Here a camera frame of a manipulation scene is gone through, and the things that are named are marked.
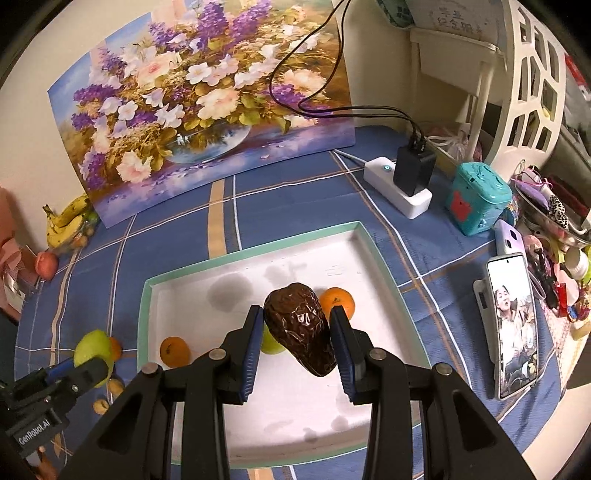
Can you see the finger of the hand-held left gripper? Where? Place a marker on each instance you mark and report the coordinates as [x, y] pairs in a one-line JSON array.
[[60, 370], [90, 374]]

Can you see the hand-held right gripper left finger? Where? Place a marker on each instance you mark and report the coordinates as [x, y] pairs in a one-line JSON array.
[[251, 350]]

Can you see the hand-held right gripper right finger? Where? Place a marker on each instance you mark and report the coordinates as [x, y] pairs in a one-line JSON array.
[[344, 364]]

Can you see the green round fruit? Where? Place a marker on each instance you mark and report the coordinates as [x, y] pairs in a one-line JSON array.
[[92, 350], [272, 345]]

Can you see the wrinkled dark brown fruit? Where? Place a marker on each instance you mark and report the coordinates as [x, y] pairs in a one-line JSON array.
[[300, 327]]

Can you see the small orange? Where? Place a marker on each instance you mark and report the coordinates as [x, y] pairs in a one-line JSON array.
[[116, 349], [342, 301], [174, 350]]

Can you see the shallow white green-rimmed box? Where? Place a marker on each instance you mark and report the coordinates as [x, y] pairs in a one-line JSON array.
[[295, 415]]

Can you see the clear bag of small fruits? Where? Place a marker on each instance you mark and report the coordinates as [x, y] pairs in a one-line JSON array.
[[87, 230]]

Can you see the person's left hand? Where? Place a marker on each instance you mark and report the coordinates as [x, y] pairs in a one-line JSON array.
[[46, 464]]

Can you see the small yellow-brown fruit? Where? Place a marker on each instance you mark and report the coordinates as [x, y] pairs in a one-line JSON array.
[[115, 386], [101, 406]]

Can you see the red apple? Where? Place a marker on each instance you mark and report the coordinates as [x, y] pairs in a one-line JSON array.
[[47, 266]]

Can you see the pink wrapped bouquet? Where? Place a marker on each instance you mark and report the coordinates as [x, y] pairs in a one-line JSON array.
[[14, 258]]

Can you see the blue plaid tablecloth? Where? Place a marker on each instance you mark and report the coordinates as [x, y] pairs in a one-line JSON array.
[[415, 258]]

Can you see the yellow banana bunch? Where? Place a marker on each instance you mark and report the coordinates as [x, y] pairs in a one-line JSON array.
[[67, 221]]

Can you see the white phone stand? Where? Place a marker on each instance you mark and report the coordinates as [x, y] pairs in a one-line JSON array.
[[484, 304]]

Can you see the smartphone with lit screen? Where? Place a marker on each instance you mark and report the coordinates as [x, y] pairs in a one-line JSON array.
[[515, 327]]

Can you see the white power strip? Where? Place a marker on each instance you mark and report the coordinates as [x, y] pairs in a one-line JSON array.
[[418, 203]]

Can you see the black charger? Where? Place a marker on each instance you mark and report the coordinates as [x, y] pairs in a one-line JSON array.
[[413, 168]]

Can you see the teal toy box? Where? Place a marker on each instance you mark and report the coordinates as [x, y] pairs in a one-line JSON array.
[[478, 198]]

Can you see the basket of clutter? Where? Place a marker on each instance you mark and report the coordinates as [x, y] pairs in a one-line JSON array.
[[563, 281]]

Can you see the pink plastic bag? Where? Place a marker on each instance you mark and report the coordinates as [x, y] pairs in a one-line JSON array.
[[455, 145]]

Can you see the flower painting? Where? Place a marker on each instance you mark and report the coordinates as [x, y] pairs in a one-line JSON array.
[[184, 92]]

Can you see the white lattice shelf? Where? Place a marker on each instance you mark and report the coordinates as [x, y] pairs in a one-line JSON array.
[[526, 92]]

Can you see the white chair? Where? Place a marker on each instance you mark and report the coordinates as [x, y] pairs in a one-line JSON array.
[[455, 55]]

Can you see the teal patterned bag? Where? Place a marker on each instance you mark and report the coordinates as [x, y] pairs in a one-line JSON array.
[[395, 11]]

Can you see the white printed board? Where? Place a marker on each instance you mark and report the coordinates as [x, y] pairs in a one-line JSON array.
[[461, 18]]

